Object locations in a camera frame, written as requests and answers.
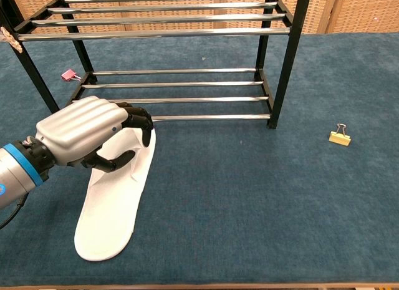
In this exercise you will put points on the white slipper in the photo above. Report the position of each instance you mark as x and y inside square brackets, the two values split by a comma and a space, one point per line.
[106, 224]

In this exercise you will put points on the blue carpet table cover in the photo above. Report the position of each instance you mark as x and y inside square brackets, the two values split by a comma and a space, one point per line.
[249, 193]

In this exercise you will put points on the woven folding screen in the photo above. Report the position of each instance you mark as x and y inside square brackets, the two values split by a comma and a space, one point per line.
[358, 9]

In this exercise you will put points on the yellow binder clip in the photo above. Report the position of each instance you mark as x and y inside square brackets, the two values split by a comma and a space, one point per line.
[339, 139]

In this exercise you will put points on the black chrome shoe rack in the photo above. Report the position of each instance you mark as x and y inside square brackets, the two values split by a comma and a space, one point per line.
[293, 53]

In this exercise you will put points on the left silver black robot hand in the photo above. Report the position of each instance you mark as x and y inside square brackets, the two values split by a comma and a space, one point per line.
[78, 121]

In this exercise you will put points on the pink binder clip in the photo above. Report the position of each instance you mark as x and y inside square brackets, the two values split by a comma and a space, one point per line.
[67, 75]

